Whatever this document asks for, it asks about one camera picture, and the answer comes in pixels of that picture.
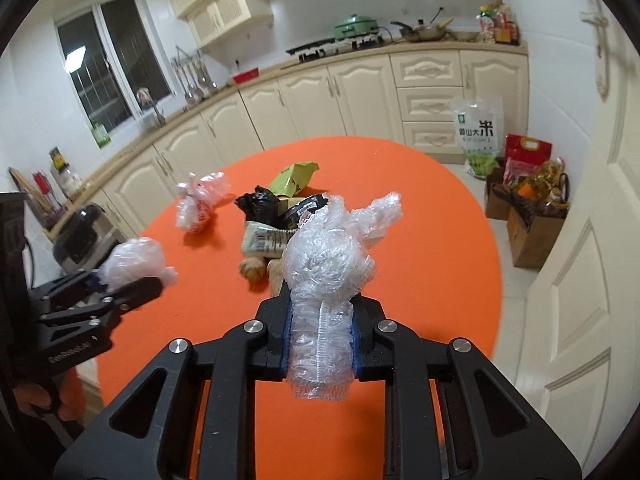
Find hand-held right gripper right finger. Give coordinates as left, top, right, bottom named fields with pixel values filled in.
left=350, top=295, right=583, bottom=480

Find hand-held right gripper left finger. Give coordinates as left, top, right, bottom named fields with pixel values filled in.
left=52, top=296, right=293, bottom=480

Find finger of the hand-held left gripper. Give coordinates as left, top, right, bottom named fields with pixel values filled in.
left=29, top=269, right=108, bottom=311
left=37, top=276, right=165, bottom=333

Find person's left hand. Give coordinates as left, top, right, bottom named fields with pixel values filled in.
left=12, top=372, right=85, bottom=423

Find black rice cooker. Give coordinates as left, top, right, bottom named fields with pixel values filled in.
left=52, top=203, right=112, bottom=271

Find wooden board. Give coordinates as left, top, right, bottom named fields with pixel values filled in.
left=9, top=166, right=68, bottom=231

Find white striped snack packet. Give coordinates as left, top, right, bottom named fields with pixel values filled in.
left=241, top=224, right=301, bottom=256

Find clear plastic bag red print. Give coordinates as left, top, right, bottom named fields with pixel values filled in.
left=175, top=171, right=232, bottom=233

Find glass jar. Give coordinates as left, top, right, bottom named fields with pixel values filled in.
left=50, top=146, right=85, bottom=200

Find round orange table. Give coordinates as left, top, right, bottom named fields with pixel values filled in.
left=97, top=135, right=503, bottom=480

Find black printed packet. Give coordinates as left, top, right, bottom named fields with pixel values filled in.
left=277, top=194, right=328, bottom=231

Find black plastic bag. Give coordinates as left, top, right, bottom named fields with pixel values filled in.
left=235, top=186, right=283, bottom=222

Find green snack packet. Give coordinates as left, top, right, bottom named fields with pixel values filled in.
left=270, top=161, right=321, bottom=197

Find metal faucet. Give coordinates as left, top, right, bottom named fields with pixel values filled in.
left=136, top=87, right=168, bottom=128

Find small brown cardboard box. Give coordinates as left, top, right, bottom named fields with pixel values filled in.
left=485, top=170, right=516, bottom=221

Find large brown cardboard box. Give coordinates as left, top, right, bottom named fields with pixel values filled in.
left=506, top=195, right=568, bottom=268

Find rack of hanging utensils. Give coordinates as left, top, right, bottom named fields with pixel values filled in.
left=170, top=45, right=218, bottom=106

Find white panelled door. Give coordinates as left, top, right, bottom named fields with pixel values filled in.
left=515, top=0, right=640, bottom=441

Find barred window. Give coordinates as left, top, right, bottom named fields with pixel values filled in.
left=54, top=0, right=173, bottom=133

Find white green rice bag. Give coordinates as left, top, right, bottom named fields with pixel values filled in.
left=451, top=96, right=505, bottom=181

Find yellow cooking oil bottle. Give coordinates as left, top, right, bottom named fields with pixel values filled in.
left=520, top=157, right=571, bottom=216

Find cream base cabinets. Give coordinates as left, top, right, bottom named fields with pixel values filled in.
left=42, top=42, right=531, bottom=246

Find black gas stove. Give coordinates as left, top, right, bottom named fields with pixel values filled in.
left=286, top=35, right=386, bottom=63

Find metal wok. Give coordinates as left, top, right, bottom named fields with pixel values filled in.
left=390, top=19, right=451, bottom=43

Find green electric pot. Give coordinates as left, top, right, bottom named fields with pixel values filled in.
left=334, top=14, right=378, bottom=41

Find group of condiment bottles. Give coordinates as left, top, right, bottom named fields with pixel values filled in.
left=475, top=1, right=521, bottom=46

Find red bag with handle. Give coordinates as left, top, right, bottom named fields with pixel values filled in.
left=502, top=134, right=553, bottom=186

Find cream lattice-door wall cabinet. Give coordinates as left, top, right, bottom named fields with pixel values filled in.
left=187, top=0, right=275, bottom=48

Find silver door handle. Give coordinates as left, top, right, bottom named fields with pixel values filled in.
left=580, top=0, right=615, bottom=98

